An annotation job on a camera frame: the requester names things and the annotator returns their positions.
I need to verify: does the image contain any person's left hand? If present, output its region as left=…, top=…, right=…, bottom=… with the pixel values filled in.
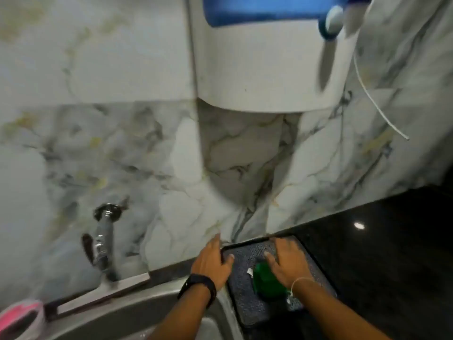
left=191, top=233, right=235, bottom=292

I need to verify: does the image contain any person's right hand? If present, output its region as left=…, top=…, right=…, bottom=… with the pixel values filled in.
left=264, top=237, right=315, bottom=289

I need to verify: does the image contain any black perforated tray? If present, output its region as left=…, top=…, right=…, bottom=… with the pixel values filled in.
left=221, top=235, right=338, bottom=329

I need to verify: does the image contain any person's left forearm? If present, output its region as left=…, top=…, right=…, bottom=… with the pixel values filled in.
left=147, top=282, right=217, bottom=340

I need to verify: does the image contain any person's right forearm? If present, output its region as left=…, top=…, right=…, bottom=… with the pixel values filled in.
left=291, top=278, right=391, bottom=340

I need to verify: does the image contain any green scrub sponge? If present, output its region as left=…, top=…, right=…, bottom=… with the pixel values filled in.
left=252, top=260, right=288, bottom=300

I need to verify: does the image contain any black wristband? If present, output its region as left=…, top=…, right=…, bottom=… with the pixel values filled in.
left=177, top=273, right=217, bottom=309

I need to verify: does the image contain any stainless steel sink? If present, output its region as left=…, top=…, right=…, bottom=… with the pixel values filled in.
left=42, top=276, right=245, bottom=340

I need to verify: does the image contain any white water tube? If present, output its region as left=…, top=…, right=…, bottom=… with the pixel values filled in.
left=353, top=53, right=410, bottom=141

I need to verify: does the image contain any white and blue water purifier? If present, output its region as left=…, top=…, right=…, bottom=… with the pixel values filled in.
left=188, top=0, right=374, bottom=113

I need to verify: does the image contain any pink and white container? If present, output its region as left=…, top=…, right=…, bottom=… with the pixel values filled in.
left=0, top=300, right=46, bottom=340

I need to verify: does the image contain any thin white bracelet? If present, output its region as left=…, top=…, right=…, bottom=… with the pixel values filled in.
left=290, top=277, right=316, bottom=297

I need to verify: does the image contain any chrome wall tap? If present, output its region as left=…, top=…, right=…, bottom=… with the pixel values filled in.
left=81, top=203, right=124, bottom=283

